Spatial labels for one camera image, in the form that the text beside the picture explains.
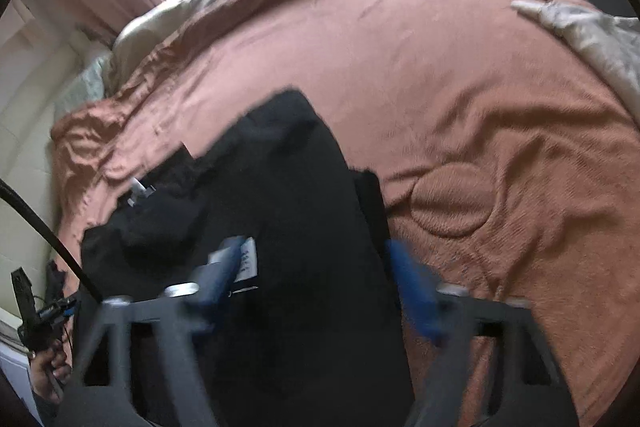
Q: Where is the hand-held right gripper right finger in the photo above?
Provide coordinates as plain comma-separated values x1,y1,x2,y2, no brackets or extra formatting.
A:
386,238,579,427

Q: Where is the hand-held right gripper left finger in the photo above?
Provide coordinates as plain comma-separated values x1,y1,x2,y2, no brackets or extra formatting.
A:
75,236,257,427

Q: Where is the black button jacket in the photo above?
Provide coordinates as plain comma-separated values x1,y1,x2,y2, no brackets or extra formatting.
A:
80,89,418,427

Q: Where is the person's left hand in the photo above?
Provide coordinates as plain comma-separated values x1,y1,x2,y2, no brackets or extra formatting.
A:
30,342,72,403

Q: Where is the brown bed blanket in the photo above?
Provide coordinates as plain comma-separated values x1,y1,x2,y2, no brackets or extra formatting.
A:
50,0,640,427

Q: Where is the cream padded headboard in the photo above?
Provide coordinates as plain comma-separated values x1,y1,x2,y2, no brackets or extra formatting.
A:
0,0,81,308

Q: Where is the white patterned pillow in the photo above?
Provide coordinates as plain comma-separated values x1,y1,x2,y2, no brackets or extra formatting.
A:
54,54,113,122

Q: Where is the beige folded blanket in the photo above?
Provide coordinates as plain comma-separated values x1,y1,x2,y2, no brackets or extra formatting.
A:
510,0,640,108

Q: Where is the black cable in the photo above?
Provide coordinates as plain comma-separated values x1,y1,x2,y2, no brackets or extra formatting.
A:
0,178,103,305

